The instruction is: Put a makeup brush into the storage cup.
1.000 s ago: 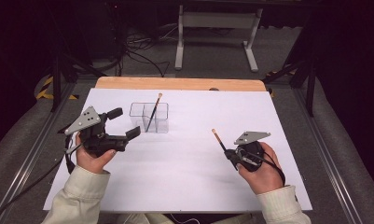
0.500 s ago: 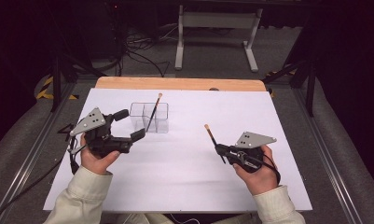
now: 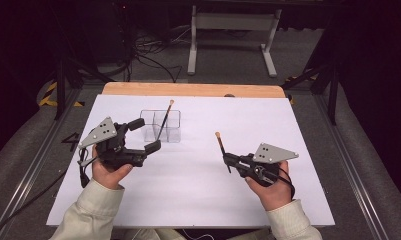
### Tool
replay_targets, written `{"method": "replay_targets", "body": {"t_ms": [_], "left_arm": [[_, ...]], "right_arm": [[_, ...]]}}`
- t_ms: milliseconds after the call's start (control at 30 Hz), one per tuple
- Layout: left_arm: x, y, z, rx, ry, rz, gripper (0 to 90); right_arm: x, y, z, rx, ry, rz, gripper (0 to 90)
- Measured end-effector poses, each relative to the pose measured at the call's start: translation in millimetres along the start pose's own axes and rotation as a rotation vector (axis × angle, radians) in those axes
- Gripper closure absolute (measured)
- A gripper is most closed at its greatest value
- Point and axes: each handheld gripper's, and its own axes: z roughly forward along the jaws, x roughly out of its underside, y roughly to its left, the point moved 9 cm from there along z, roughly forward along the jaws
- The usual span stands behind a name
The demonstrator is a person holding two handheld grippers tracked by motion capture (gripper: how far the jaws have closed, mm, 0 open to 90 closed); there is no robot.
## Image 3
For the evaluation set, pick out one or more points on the person's right hand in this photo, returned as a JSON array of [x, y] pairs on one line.
[[273, 195]]

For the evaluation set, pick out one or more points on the white table sheet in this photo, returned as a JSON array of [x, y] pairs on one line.
[[188, 186]]

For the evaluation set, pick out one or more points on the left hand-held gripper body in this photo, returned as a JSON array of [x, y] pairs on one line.
[[113, 150]]

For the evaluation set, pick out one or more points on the wooden table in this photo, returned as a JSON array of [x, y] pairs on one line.
[[188, 89]]

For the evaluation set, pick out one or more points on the yellow black hazard tape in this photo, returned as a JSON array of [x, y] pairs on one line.
[[46, 98]]

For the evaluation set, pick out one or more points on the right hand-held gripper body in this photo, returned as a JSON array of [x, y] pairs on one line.
[[271, 155]]

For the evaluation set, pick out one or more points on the aluminium frame rail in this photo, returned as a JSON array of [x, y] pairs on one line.
[[31, 173], [351, 173]]

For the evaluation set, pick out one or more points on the black tripod stand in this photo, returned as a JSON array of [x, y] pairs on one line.
[[59, 90], [333, 93]]

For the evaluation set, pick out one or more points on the dark curtain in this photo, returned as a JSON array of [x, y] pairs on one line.
[[381, 66], [14, 66]]

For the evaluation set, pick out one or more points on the clear plastic organizer box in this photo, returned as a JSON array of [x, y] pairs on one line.
[[173, 133]]

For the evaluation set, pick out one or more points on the person's left hand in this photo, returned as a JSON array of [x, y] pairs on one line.
[[108, 176]]

